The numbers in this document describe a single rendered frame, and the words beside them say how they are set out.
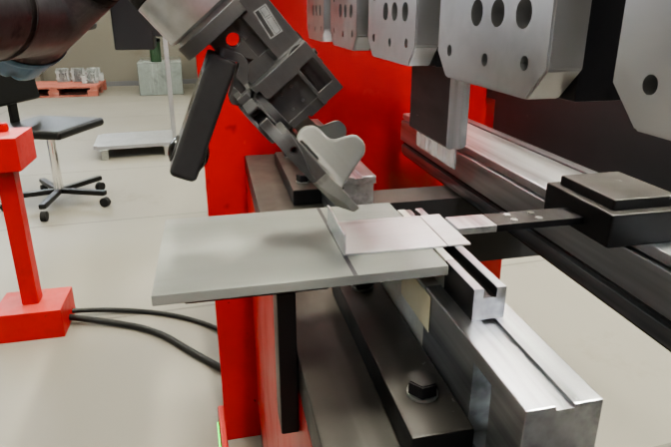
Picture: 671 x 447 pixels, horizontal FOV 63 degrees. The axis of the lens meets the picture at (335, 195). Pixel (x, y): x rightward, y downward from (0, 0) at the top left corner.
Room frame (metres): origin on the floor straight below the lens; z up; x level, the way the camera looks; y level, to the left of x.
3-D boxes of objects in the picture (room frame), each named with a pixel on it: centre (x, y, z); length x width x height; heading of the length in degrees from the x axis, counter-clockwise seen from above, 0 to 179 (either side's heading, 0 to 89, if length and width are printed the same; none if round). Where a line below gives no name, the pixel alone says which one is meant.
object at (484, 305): (0.52, -0.11, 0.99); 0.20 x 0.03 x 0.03; 13
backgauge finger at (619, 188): (0.58, -0.25, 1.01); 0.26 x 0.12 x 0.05; 103
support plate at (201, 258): (0.52, 0.04, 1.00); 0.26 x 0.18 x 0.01; 103
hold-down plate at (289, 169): (1.13, 0.09, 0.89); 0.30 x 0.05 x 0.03; 13
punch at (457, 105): (0.55, -0.10, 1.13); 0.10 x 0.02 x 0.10; 13
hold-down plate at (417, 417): (0.50, -0.05, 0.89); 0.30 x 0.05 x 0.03; 13
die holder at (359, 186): (1.09, 0.02, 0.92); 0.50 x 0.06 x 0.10; 13
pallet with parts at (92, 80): (8.47, 4.19, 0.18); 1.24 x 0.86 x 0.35; 106
